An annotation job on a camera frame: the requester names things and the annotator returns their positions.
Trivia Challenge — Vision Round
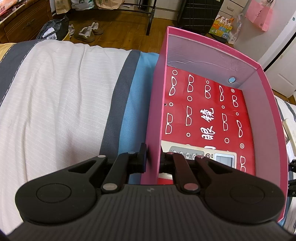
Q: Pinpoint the pair of brown shoes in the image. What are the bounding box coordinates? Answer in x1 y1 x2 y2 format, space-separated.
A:
74 22 104 43

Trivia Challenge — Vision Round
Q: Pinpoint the white drawer cabinet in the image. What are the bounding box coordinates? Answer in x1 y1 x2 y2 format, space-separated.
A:
220 0 248 16

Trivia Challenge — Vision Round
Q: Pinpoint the dark plastic parcel bag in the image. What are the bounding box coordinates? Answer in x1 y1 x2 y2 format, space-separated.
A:
36 17 69 41

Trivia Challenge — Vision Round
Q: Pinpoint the wooden dresser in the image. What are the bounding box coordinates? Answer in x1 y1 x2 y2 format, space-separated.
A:
1 0 53 44

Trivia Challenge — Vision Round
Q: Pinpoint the white door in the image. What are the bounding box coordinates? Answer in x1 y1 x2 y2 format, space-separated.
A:
259 14 295 98

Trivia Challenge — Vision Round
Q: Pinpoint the pink cardboard box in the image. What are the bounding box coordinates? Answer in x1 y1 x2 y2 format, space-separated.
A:
141 27 288 219

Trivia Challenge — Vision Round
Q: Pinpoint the large brown paper bag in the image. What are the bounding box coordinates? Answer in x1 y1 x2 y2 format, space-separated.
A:
95 0 125 9

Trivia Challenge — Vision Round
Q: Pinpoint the black metal rack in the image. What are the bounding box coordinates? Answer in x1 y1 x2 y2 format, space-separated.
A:
107 1 157 36

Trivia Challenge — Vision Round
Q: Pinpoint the white green plastic bag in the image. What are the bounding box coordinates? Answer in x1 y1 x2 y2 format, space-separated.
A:
71 0 95 11

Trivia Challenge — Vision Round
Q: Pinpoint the beige remote with LCD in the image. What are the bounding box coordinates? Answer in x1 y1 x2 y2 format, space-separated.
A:
161 141 237 169

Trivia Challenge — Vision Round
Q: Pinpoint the striped bed sheet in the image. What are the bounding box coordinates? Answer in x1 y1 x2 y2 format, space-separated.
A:
1 40 295 240

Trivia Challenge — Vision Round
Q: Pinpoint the pink paper bag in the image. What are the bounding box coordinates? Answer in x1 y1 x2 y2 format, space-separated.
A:
245 0 276 32

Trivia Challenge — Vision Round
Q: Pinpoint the black suitcase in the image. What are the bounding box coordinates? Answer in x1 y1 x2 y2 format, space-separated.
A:
177 0 224 35

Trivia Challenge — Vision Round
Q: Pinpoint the colourful gift bag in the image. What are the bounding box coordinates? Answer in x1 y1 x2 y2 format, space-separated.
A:
209 15 234 39

